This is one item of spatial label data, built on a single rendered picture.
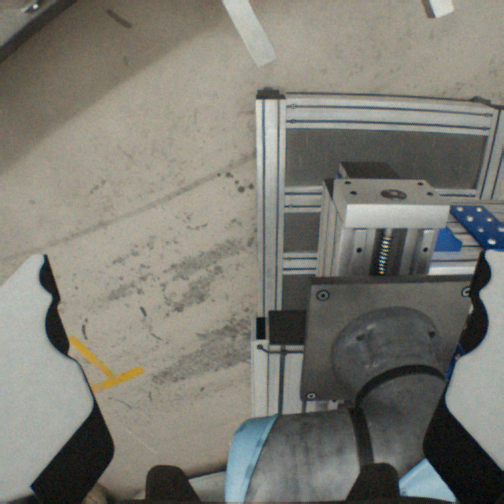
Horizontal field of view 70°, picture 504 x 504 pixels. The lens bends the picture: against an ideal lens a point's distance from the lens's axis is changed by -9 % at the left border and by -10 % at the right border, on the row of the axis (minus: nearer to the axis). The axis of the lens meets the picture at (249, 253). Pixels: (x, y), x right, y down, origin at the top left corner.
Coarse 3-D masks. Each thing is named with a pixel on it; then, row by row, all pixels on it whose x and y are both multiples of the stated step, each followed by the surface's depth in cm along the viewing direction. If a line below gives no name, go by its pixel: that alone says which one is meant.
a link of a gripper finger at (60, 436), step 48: (0, 288) 9; (48, 288) 10; (0, 336) 8; (48, 336) 8; (0, 384) 7; (48, 384) 7; (0, 432) 6; (48, 432) 6; (96, 432) 6; (0, 480) 5; (48, 480) 5; (96, 480) 7
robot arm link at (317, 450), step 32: (288, 416) 41; (320, 416) 40; (256, 448) 37; (288, 448) 36; (320, 448) 36; (352, 448) 35; (256, 480) 35; (288, 480) 34; (320, 480) 34; (352, 480) 34
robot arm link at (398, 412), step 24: (384, 384) 42; (408, 384) 40; (432, 384) 40; (360, 408) 40; (384, 408) 39; (408, 408) 38; (432, 408) 37; (360, 432) 36; (384, 432) 36; (408, 432) 35; (360, 456) 35; (384, 456) 34; (408, 456) 34; (408, 480) 32; (432, 480) 31
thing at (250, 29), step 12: (228, 0) 47; (240, 0) 47; (228, 12) 48; (240, 12) 48; (252, 12) 48; (240, 24) 49; (252, 24) 49; (252, 36) 50; (264, 36) 50; (252, 48) 50; (264, 48) 50; (264, 60) 51
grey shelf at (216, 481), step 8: (224, 472) 238; (192, 480) 245; (200, 480) 241; (208, 480) 241; (216, 480) 241; (224, 480) 240; (200, 488) 247; (208, 488) 247; (216, 488) 247; (224, 488) 246; (200, 496) 254; (208, 496) 253; (216, 496) 253; (224, 496) 253
